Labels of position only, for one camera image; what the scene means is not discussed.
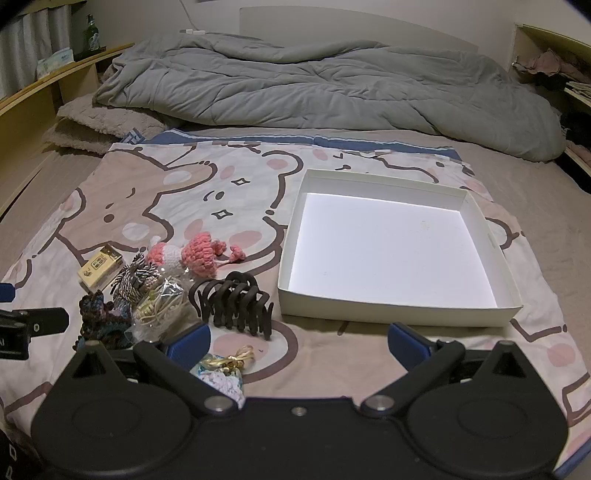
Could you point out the wooden clothes shelf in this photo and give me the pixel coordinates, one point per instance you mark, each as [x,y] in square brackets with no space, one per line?
[540,39]

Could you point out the wooden bedside shelf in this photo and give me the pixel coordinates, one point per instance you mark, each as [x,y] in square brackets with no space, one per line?
[27,97]

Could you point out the white shallow cardboard box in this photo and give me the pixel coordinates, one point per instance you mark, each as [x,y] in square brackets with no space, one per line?
[392,249]

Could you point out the beige bed sheet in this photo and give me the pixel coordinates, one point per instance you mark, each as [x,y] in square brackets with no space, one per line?
[531,184]

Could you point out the dark multicolour knitted scrunchie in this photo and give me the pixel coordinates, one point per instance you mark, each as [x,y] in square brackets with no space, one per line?
[99,314]

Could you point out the white curtain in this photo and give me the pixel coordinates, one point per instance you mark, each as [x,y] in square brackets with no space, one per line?
[37,27]

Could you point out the white folded cloth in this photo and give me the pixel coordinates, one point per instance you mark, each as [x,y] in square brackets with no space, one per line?
[579,87]

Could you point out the pink crocheted doll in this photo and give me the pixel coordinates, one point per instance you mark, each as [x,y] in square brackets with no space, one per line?
[203,251]

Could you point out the printed cartoon blanket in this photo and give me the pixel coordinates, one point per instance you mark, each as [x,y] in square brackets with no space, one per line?
[184,184]

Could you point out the grey duvet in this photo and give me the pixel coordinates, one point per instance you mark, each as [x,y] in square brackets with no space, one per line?
[323,87]

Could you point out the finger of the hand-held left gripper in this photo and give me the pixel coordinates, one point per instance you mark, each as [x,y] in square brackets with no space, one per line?
[4,293]
[41,321]

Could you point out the white plug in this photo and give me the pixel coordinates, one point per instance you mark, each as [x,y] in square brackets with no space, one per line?
[194,32]

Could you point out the dark clothes pile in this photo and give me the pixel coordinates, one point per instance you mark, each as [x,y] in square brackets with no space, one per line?
[577,127]

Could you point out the tissue packet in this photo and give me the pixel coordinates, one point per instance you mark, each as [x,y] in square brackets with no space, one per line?
[55,62]

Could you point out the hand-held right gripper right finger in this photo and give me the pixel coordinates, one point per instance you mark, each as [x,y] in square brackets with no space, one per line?
[406,346]

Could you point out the green glass bottle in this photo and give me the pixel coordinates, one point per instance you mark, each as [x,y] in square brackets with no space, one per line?
[92,37]

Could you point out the beige fluffy blanket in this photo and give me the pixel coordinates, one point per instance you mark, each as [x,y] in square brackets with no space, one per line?
[92,122]

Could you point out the pink crumpled cloth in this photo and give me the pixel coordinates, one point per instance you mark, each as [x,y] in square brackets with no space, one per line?
[540,64]

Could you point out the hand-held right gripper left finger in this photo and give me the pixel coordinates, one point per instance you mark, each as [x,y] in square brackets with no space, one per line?
[191,344]

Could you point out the dark brown hair claw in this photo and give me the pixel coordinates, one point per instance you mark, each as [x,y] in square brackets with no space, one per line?
[231,300]

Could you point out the pink folded cloth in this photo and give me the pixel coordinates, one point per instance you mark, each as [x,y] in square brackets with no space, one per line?
[579,150]

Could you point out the small yellow box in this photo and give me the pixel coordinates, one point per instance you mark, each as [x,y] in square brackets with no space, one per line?
[99,270]

